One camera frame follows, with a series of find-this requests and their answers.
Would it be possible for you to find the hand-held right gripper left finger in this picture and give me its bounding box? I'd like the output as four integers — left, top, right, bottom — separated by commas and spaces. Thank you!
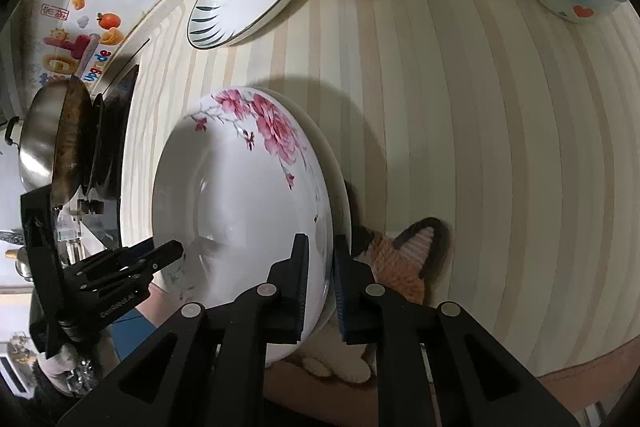
57, 233, 311, 427

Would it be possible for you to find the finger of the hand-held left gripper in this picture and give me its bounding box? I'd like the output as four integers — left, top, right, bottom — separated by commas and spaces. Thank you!
134, 240, 185, 282
120, 238, 157, 262

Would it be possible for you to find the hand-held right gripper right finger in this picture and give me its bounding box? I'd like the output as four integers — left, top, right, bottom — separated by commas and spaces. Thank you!
332, 234, 583, 427

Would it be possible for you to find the blue kitchen cabinet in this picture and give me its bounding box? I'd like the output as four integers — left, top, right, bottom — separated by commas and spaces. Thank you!
107, 311, 157, 364

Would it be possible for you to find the black glass gas stove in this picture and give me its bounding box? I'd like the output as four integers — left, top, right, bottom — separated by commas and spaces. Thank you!
77, 64, 142, 260

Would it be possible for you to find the steel wok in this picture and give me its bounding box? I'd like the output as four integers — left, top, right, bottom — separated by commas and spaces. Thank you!
51, 76, 95, 208

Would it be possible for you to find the steel wok lid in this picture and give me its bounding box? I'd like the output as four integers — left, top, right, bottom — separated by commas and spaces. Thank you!
4, 79, 68, 194

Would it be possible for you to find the striped cat print mat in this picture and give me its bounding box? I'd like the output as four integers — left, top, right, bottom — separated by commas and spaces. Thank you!
117, 0, 640, 427

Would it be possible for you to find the colourful wall sticker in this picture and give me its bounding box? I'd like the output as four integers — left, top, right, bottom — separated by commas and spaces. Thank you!
27, 0, 126, 88

